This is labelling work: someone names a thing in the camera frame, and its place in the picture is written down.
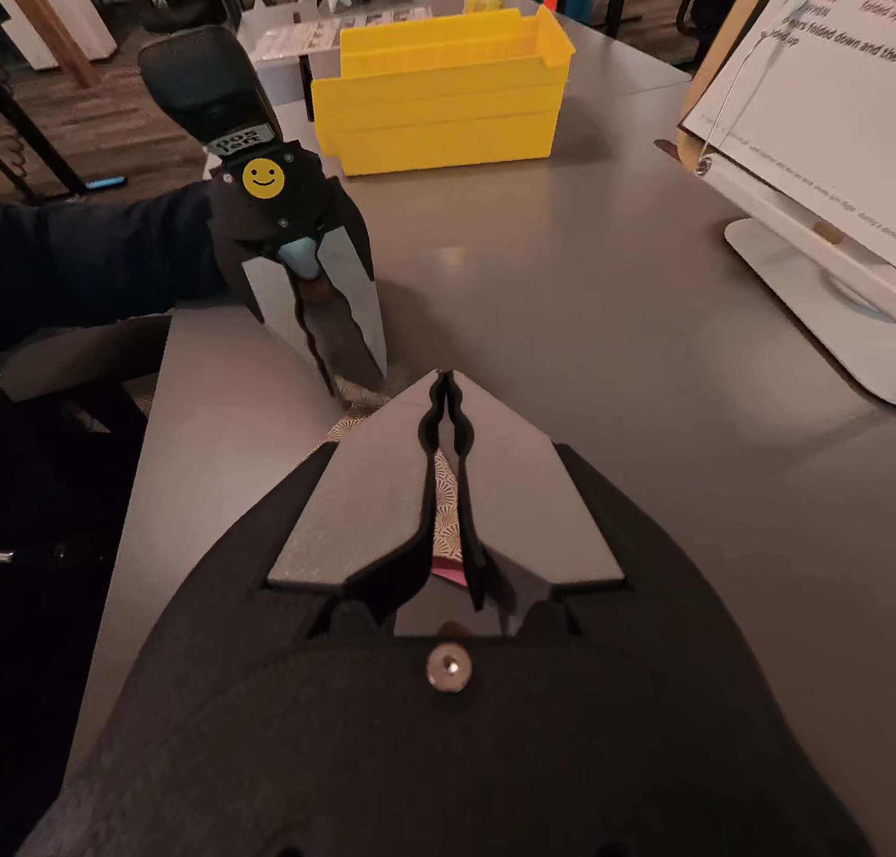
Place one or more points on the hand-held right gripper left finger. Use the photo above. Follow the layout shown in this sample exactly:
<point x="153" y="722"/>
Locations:
<point x="364" y="500"/>

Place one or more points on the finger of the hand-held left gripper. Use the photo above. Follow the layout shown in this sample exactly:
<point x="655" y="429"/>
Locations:
<point x="273" y="286"/>
<point x="357" y="290"/>

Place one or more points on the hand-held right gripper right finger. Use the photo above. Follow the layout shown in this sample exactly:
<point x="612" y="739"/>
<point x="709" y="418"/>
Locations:
<point x="532" y="514"/>

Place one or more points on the patterned origami paper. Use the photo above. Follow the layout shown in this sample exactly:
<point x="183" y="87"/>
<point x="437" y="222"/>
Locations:
<point x="448" y="514"/>

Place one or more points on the person's left forearm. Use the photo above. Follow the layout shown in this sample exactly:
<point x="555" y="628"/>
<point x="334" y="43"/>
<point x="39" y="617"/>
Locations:
<point x="105" y="255"/>

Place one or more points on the printed leaflets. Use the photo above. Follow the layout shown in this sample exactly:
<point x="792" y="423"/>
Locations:
<point x="308" y="34"/>

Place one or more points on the blue bar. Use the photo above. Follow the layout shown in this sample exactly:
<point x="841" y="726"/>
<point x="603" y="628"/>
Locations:
<point x="105" y="183"/>

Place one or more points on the yellow plastic bin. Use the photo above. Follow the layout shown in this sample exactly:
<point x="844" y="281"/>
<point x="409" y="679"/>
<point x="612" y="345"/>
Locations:
<point x="434" y="101"/>

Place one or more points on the white document stand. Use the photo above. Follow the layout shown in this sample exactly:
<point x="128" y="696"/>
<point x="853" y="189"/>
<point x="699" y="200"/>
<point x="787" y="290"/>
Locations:
<point x="798" y="269"/>

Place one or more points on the brown backing board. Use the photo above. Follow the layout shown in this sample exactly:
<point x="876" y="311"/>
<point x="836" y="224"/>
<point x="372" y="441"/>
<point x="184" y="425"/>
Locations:
<point x="735" y="17"/>

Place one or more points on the printed instruction sheet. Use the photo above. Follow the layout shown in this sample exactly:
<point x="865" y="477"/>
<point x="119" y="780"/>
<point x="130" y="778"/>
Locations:
<point x="812" y="94"/>

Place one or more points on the wooden post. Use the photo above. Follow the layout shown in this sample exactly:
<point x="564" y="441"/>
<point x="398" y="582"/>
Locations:
<point x="49" y="24"/>

